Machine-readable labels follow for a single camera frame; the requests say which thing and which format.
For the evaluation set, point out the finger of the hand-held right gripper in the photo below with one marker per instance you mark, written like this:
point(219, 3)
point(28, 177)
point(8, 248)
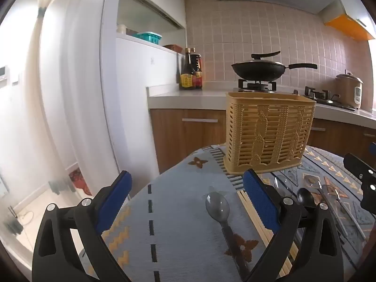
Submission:
point(367, 179)

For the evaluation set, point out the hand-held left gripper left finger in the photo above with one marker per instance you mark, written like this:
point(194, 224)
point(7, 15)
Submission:
point(113, 202)

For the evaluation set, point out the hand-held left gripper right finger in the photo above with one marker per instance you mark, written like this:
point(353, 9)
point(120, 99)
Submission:
point(260, 199)

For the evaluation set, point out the yellow woven plastic utensil holder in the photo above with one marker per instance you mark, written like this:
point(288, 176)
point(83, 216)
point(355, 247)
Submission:
point(264, 129)

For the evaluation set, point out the clear plastic spoon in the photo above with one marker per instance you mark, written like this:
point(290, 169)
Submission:
point(282, 182)

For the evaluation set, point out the red patterned cloth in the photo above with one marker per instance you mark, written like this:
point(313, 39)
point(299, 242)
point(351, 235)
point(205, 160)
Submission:
point(79, 180)

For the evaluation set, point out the grey patterned tablecloth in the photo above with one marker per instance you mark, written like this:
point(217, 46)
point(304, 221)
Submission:
point(176, 211)

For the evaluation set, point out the wooden kitchen base cabinet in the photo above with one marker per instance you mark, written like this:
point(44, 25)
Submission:
point(176, 141)

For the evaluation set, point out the beige rice cooker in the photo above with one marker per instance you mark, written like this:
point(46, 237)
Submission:
point(348, 88)

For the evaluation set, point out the black gas stove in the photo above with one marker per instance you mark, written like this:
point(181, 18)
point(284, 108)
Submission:
point(255, 87)

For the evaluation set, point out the white kitchen countertop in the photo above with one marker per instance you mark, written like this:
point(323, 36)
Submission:
point(176, 97)

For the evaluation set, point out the black wok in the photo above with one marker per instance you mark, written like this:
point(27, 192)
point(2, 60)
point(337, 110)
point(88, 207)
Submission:
point(258, 72)

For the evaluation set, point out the short dark sauce bottle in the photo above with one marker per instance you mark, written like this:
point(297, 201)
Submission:
point(199, 70)

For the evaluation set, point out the tall soy sauce bottle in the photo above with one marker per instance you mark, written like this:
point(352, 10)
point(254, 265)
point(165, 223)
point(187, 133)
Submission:
point(188, 73)

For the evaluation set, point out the brown woven basket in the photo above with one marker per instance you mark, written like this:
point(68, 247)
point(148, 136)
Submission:
point(173, 47)

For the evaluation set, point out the teal plastic basket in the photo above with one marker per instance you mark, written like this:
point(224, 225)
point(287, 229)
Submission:
point(148, 36)

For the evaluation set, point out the white sheer curtain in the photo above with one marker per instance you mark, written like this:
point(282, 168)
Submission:
point(38, 35)

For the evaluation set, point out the orange wall cabinet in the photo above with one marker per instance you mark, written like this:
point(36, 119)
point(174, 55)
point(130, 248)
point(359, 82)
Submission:
point(349, 25)

